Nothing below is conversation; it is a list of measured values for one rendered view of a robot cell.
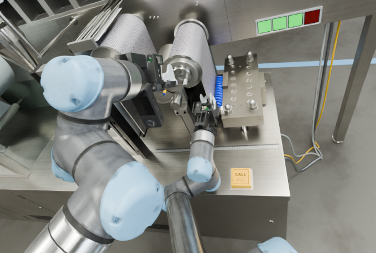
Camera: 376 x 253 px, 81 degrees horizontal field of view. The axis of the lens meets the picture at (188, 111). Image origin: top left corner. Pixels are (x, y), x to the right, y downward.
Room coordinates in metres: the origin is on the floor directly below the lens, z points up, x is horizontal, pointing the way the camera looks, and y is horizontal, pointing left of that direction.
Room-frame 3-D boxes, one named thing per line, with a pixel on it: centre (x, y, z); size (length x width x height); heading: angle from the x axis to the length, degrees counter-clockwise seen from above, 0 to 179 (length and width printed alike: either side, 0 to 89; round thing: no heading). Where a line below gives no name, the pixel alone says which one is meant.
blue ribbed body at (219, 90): (0.73, -0.16, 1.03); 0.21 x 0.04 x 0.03; 154
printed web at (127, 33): (0.83, 0.03, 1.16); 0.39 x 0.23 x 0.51; 64
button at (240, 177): (0.38, -0.08, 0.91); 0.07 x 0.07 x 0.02; 64
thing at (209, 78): (0.74, -0.15, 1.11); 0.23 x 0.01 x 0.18; 154
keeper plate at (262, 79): (0.70, -0.36, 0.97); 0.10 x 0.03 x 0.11; 154
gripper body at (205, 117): (0.53, -0.04, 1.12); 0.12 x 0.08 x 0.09; 154
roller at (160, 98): (0.82, 0.02, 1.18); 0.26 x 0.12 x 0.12; 154
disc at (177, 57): (0.66, -0.04, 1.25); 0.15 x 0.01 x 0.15; 64
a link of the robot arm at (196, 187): (0.39, 0.04, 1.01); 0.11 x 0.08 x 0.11; 96
